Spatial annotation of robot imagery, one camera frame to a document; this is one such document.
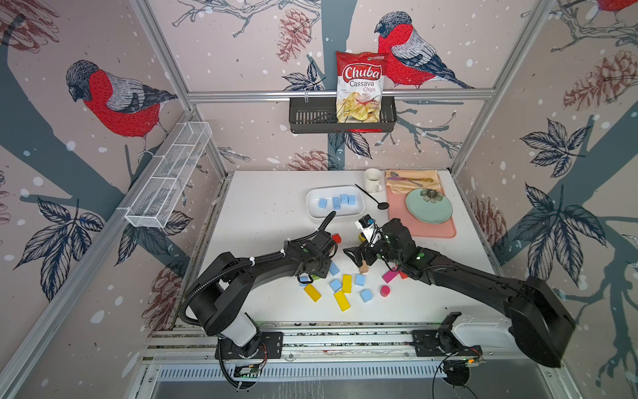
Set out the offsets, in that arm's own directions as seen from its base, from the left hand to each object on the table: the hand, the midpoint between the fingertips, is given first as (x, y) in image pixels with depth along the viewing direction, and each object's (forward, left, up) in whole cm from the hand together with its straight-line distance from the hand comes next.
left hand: (326, 262), depth 89 cm
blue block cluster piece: (+29, -8, 0) cm, 30 cm away
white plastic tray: (+32, -1, +1) cm, 32 cm away
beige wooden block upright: (-2, -14, -3) cm, 14 cm away
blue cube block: (+29, -11, 0) cm, 31 cm away
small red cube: (+11, -4, -1) cm, 11 cm away
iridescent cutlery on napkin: (+46, -34, -3) cm, 57 cm away
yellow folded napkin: (+38, -37, -2) cm, 53 cm away
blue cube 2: (-10, +7, +10) cm, 16 cm away
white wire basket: (+8, +52, +28) cm, 59 cm away
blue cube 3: (-8, -3, -2) cm, 9 cm away
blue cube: (+28, +2, -1) cm, 28 cm away
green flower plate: (+27, -45, -2) cm, 53 cm away
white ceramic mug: (+35, -20, +6) cm, 41 cm away
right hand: (+3, -9, +11) cm, 14 cm away
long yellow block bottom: (-13, -5, -3) cm, 14 cm away
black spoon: (+27, -24, -2) cm, 36 cm away
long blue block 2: (-2, -3, -3) cm, 4 cm away
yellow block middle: (-7, -7, -2) cm, 10 cm away
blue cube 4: (-5, -12, -3) cm, 13 cm away
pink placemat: (+26, -31, -3) cm, 40 cm away
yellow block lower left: (-10, +5, -2) cm, 12 cm away
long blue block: (+28, -4, -1) cm, 28 cm away
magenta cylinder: (-10, -20, -1) cm, 22 cm away
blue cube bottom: (-11, -14, -2) cm, 18 cm away
